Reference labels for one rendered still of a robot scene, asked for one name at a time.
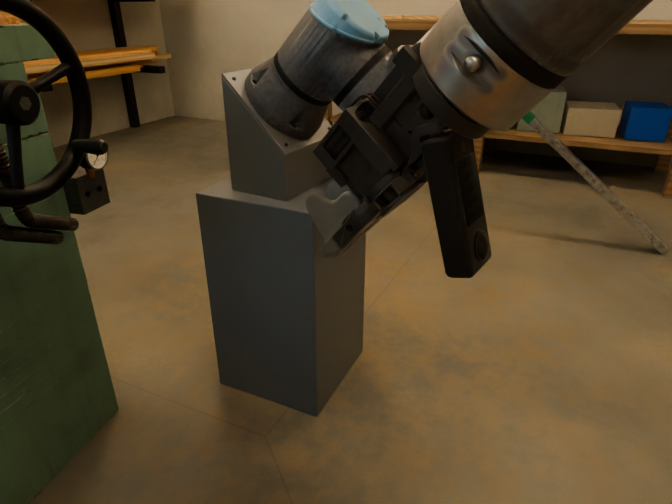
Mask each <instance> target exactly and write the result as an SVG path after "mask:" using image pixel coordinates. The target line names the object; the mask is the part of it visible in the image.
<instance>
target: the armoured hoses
mask: <svg viewBox="0 0 672 504"><path fill-rule="evenodd" d="M4 149H5V148H4V147H3V143H2V142H1V139H0V182H1V185H2V186H3V187H11V177H10V163H9V159H8V155H6V153H7V152H6V151H5V150H4ZM11 208H12V209H13V212H14V213H15V216H16V217H17V219H18V220H19V221H20V222H21V224H23V225H24V226H26V227H28V228H26V227H18V226H9V225H8V224H6V222H5V221H4V220H3V219H4V218H3V217H1V216H2V214H1V213H0V239H2V240H4V241H12V242H13V241H14V242H28V243H29V242H30V243H44V244H53V245H58V244H60V243H61V242H63V239H64V234H62V233H61V232H59V231H57V230H65V231H74V230H76V229H77V228H78V226H79V223H78V221H77V220H76V219H75V218H72V217H60V216H51V215H42V214H35V213H33V212H32V211H31V209H30V206H29V205H25V206H18V207H11ZM45 229H48V230H45ZM49 229H50V230H49Z"/></svg>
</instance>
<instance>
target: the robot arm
mask: <svg viewBox="0 0 672 504"><path fill-rule="evenodd" d="M652 1H653V0H455V1H454V3H453V4H452V5H451V6H450V8H449V9H448V10H447V11H446V12H445V14H444V15H443V16H442V17H441V18H440V19H439V20H438V22H437V23H436V24H435V25H434V26H433V27H432V28H431V29H430V30H429V31H428V32H427V33H426V34H425V35H424V36H423V37H422V38H421V39H420V40H419V41H418V42H417V43H416V44H415V45H401V46H399V48H398V49H397V50H396V51H395V52H394V53H393V52H392V51H391V50H390V49H389V48H388V47H387V46H386V45H385V44H384V43H385V42H386V41H387V39H388V36H389V30H388V26H387V24H386V22H385V21H384V19H383V18H382V17H381V15H380V14H379V13H378V12H377V11H376V10H375V9H374V8H373V7H372V6H370V5H369V4H368V2H366V1H365V0H315V1H314V2H313V3H311V4H310V6H309V8H308V10H307V11H306V13H305V14H304V15H303V17H302V18H301V19H300V21H299V22H298V24H297V25H296V26H295V28H294V29H293V31H292V32H291V33H290V35H289V36H288V37H287V39H286V40H285V42H284V43H283V44H282V46H281V47H280V48H279V50H278V51H277V53H276V54H275V55H274V56H273V57H271V58H269V59H268V60H266V61H264V62H263V63H261V64H259V65H257V66H256V67H254V68H253V69H252V70H251V72H250V73H249V75H248V76H247V78H246V80H245V92H246V95H247V98H248V100H249V102H250V104H251V105H252V107H253V108H254V110H255V111H256V112H257V113H258V115H259V116H260V117H261V118H262V119H263V120H264V121H265V122H266V123H267V124H269V125H270V126H271V127H273V128H274V129H275V130H277V131H279V132H280V133H282V134H284V135H286V136H289V137H292V138H296V139H307V138H310V137H312V136H313V135H314V134H315V133H316V132H317V131H318V129H319V128H320V127H321V125H322V122H323V119H324V116H325V113H326V110H327V108H328V105H329V104H330V102H331V101H333V102H334V103H335V104H336V105H337V106H338V107H339V108H340V109H341V110H342V111H343V113H342V114H341V116H340V117H339V118H338V120H337V121H336V122H335V123H334V125H333V126H332V127H331V129H330V130H329V131H328V133H327V134H326V135H325V136H324V138H323V139H322V140H321V142H320V143H319V144H318V146H317V147H316V148H315V149H314V151H313V153H314V154H315V155H316V156H317V158H318V159H319V160H320V161H321V162H322V163H323V164H324V166H325V167H326V168H327V170H326V171H327V172H328V174H329V175H330V176H331V177H332V178H333V179H334V180H335V181H333V182H331V183H330V184H329V185H328V186H327V188H326V196H327V198H325V197H323V196H321V195H319V194H317V193H311V194H310V195H309V196H308V197H307V198H306V202H305V204H306V209H307V211H308V212H309V214H310V216H311V217H312V219H313V221H314V223H315V224H316V226H317V228H318V229H319V231H320V233H321V234H322V236H323V238H324V246H323V248H322V249H321V251H320V253H321V254H322V255H323V256H324V257H330V256H339V255H340V254H341V253H343V252H344V251H345V250H347V249H348V248H349V247H350V246H351V245H352V244H353V243H355V242H356V241H357V240H358V239H359V238H360V237H362V236H363V235H364V234H365V233H366V232H367V231H368V230H369V229H371V228H372V227H373V226H374V225H375V224H376V223H377V222H379V221H380V220H381V219H382V218H383V217H385V216H386V215H388V214H389V213H390V212H391V211H393V210H394V209H395V208H397V207H398V206H399V205H401V204H402V203H403V202H405V201H406V200H407V199H408V198H409V197H411V196H412V195H413V194H414V193H415V192H416V191H418V190H419V189H420V188H421V187H422V186H423V185H424V184H425V183H426V182H427V181H428V185H429V190H430V196H431V201H432V206H433V211H434V216H435V222H436V227H437V232H438V237H439V242H440V247H441V253H442V258H443V263H444V268H445V273H446V275H447V276H448V277H450V278H472V277H473V276H474V275H475V274H476V273H477V272H478V271H479V270H480V269H481V268H482V267H483V266H484V265H485V263H486V262H487V261H488V260H489V259H490V258H491V255H492V254H491V247H490V241H489V235H488V229H487V223H486V217H485V211H484V205H483V199H482V192H481V186H480V180H479V174H478V168H477V162H476V156H475V150H474V143H473V139H479V138H481V137H482V136H483V135H485V134H486V133H487V132H488V131H489V130H490V129H492V130H495V131H507V130H509V129H510V128H511V127H512V126H514V125H515V124H516V123H517V122H518V121H519V120H520V119H521V118H523V117H524V116H525V115H526V114H527V113H528V112H529V111H530V110H531V109H533V108H534V107H535V106H536V105H537V104H538V103H539V102H540V101H542V100H543V99H544V98H545V97H546V96H547V95H548V94H549V93H550V92H552V91H553V90H554V89H555V88H556V87H557V86H558V85H559V84H560V83H561V82H563V81H564V80H565V79H566V78H567V77H568V76H569V75H571V74H572V73H573V72H574V71H575V70H576V69H577V68H578V67H579V66H581V65H582V64H583V63H584V62H585V61H586V60H587V59H588V58H590V57H591V56H592V55H593V54H594V53H595V52H596V51H597V50H598V49H600V48H601V47H602V46H603V45H604V44H605V43H606V42H607V41H608V40H610V39H611V38H612V37H613V36H614V35H615V34H616V33H617V32H618V31H620V30H621V29H622V28H623V27H624V26H625V25H626V24H627V23H629V22H630V21H631V20H632V19H633V18H634V17H635V16H636V15H637V14H639V13H640V12H641V11H642V10H643V9H644V8H645V7H646V6H647V5H649V4H650V3H651V2H652ZM449 128H450V129H451V130H449V131H444V130H447V129H449ZM438 132H440V134H438ZM346 185H347V186H346Z"/></svg>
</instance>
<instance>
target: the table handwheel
mask: <svg viewBox="0 0 672 504"><path fill-rule="evenodd" d="M0 11H3V12H7V13H9V14H12V15H14V16H16V17H18V18H20V19H22V20H23V21H25V22H26V23H28V24H29V25H30V26H32V27H33V28H34V29H35V30H36V31H38V32H39V33H40V34H41V35H42V36H43V38H44V39H45V40H46V41H47V42H48V43H49V45H50V46H51V47H52V49H53V50H54V52H55V53H56V55H57V57H58V59H59V60H60V62H61V64H60V65H58V66H57V67H55V68H53V69H52V70H50V71H49V72H47V73H46V74H44V75H43V76H41V77H39V78H37V79H36V80H34V81H32V82H30V83H26V82H24V81H20V80H2V79H0V124H5V125H6V134H7V142H8V151H9V162H10V177H11V187H2V186H0V206H1V207H18V206H25V205H29V204H33V203H36V202H39V201H41V200H44V199H46V198H48V197H50V196H51V195H53V194H54V193H56V192H57V191H58V190H60V189H61V188H62V187H63V186H64V185H65V184H66V183H67V182H68V181H69V180H70V179H71V177H72V176H73V175H74V173H75V172H76V171H77V169H78V167H79V166H80V164H81V162H82V160H83V158H84V155H85V153H84V152H81V151H77V150H73V149H72V147H71V142H72V141H73V140H78V139H90V134H91V126H92V103H91V95H90V89H89V85H88V81H87V77H86V74H85V71H84V68H83V66H82V63H81V61H80V59H79V56H78V54H77V53H76V51H75V49H74V47H73V45H72V44H71V42H70V41H69V39H68V38H67V36H66V35H65V33H64V32H63V31H62V30H61V28H60V27H59V26H58V25H57V24H56V23H55V21H54V20H53V19H52V18H51V17H50V16H49V15H48V14H46V13H45V12H44V11H43V10H42V9H41V8H39V7H38V6H37V5H35V4H34V3H32V2H31V1H29V0H0ZM64 76H67V80H68V83H69V86H70V91H71V96H72V104H73V122H72V130H71V135H70V139H69V142H68V145H67V147H66V150H65V152H64V154H63V156H62V158H61V159H60V161H59V162H58V163H57V165H56V166H55V167H54V168H53V169H52V170H51V171H50V172H49V173H48V174H47V175H45V176H44V177H43V178H41V179H40V180H38V181H36V182H34V183H31V184H28V185H25V183H24V173H23V163H22V147H21V126H26V125H30V124H32V123H33V122H34V121H36V119H37V118H38V116H39V113H40V100H39V97H38V95H37V94H38V93H40V92H41V91H43V90H44V89H45V88H47V87H48V86H50V85H51V84H53V83H54V82H56V81H58V80H59V79H61V78H63V77H64ZM20 125H21V126H20Z"/></svg>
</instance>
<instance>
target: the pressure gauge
mask: <svg viewBox="0 0 672 504"><path fill-rule="evenodd" d="M96 158H97V156H96V155H94V154H89V153H85V155H84V158H83V160H82V162H81V164H80V166H81V167H82V168H85V171H86V173H87V175H88V178H94V177H95V173H94V170H101V169H103V168H104V167H105V166H106V164H107V162H108V158H109V152H108V151H107V152H106V153H105V154H103V155H99V156H98V158H97V160H96ZM95 161H96V162H95ZM94 163H95V165H94Z"/></svg>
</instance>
